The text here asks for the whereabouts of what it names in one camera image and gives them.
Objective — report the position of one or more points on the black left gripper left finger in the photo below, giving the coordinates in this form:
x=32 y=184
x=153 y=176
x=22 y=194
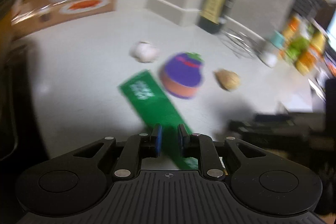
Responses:
x=130 y=153

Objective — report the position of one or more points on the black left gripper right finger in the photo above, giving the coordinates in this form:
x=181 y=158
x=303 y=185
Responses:
x=202 y=148

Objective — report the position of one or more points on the green packet box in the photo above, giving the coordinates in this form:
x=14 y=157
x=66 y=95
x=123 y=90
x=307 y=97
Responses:
x=154 y=107

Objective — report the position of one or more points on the purple eggplant sponge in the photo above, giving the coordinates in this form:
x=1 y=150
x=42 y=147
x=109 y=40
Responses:
x=181 y=75

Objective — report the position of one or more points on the brown paper ball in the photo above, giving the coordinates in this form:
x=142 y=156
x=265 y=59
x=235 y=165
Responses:
x=228 y=80

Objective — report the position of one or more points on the white paper ball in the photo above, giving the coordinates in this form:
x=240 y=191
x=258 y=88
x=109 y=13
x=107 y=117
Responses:
x=144 y=52

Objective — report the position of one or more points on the teal cap salt shaker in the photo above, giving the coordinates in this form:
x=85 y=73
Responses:
x=271 y=49

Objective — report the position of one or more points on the green plastic bag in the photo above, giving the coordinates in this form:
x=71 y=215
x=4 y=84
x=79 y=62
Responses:
x=295 y=48

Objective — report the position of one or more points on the dark soy sauce bottle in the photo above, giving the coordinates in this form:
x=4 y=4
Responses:
x=213 y=14

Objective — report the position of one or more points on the orange cleaner bottle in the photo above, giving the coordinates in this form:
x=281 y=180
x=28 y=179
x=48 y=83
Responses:
x=291 y=27

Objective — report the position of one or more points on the metal wire trivet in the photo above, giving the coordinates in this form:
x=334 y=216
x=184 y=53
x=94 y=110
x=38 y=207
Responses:
x=242 y=45

